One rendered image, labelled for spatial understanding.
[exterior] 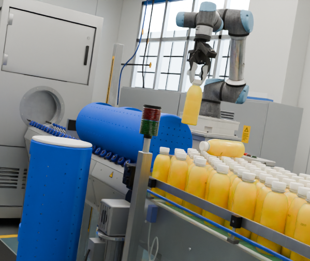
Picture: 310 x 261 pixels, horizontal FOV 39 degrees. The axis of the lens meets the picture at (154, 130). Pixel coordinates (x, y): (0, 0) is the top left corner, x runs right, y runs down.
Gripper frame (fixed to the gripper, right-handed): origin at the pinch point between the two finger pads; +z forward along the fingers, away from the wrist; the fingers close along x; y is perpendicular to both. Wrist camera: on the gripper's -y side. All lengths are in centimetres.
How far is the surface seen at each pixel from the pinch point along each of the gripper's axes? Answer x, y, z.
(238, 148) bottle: -13.8, -20.4, 25.8
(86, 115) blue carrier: 26, 85, 23
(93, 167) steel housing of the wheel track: 21, 64, 51
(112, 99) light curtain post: -10, 157, 8
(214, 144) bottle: -1.5, -21.5, 25.5
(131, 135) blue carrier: 17.9, 21.8, 28.7
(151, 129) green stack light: 33, -38, 24
